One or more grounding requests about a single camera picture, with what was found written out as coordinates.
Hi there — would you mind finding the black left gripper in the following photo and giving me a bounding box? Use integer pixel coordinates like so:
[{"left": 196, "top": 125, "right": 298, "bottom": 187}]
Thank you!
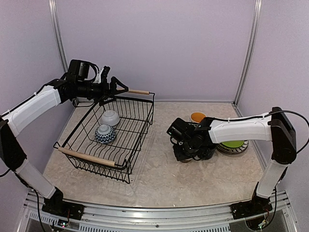
[{"left": 76, "top": 76, "right": 128, "bottom": 106}]

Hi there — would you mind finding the dark blue cup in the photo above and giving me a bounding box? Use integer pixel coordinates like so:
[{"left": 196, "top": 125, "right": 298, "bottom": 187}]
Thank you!
[{"left": 202, "top": 144, "right": 217, "bottom": 160}]

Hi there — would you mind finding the white black striped plate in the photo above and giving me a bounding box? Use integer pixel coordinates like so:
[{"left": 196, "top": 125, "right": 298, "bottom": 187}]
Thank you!
[{"left": 217, "top": 140, "right": 249, "bottom": 155}]

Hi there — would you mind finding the green plastic plate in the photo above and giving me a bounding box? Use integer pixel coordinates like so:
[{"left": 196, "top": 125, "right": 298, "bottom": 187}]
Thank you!
[{"left": 221, "top": 140, "right": 244, "bottom": 149}]

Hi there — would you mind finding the white grey ceramic bowl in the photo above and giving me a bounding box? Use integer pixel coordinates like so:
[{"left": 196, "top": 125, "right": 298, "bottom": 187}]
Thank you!
[{"left": 99, "top": 110, "right": 120, "bottom": 127}]

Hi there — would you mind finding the white floral patterned mug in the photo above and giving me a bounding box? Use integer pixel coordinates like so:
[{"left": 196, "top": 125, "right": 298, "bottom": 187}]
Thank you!
[{"left": 190, "top": 112, "right": 206, "bottom": 123}]

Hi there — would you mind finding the blue white patterned bowl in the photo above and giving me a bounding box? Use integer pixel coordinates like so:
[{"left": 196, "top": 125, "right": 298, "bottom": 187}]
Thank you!
[{"left": 95, "top": 124, "right": 116, "bottom": 145}]

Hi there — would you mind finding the brown white small cup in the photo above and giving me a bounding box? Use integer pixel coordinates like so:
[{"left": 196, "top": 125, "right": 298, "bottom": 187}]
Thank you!
[{"left": 181, "top": 159, "right": 193, "bottom": 163}]

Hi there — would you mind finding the woven bamboo tray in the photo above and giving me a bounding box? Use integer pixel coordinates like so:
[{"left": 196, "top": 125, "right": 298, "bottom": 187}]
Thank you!
[{"left": 217, "top": 144, "right": 248, "bottom": 153}]

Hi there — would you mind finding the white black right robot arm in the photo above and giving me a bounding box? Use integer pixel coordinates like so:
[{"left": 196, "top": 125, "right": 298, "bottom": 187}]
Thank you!
[{"left": 167, "top": 107, "right": 297, "bottom": 215}]

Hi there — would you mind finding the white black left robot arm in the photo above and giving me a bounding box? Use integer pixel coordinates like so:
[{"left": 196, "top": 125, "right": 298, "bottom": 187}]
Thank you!
[{"left": 0, "top": 59, "right": 129, "bottom": 215}]

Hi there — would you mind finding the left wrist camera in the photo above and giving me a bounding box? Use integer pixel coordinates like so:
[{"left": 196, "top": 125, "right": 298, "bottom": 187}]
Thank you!
[{"left": 94, "top": 66, "right": 111, "bottom": 83}]

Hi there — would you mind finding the black wire dish rack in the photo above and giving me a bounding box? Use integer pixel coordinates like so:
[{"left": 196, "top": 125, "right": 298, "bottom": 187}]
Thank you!
[{"left": 54, "top": 92, "right": 155, "bottom": 184}]

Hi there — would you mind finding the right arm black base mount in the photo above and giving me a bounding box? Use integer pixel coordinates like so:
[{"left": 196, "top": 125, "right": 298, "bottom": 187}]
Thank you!
[{"left": 230, "top": 201, "right": 273, "bottom": 219}]

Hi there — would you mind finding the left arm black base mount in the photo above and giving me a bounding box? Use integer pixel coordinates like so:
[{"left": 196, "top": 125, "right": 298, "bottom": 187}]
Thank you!
[{"left": 42, "top": 201, "right": 84, "bottom": 220}]

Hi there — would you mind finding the aluminium front frame rail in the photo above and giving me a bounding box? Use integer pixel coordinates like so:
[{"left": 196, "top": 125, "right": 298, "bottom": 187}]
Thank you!
[{"left": 13, "top": 192, "right": 300, "bottom": 232}]

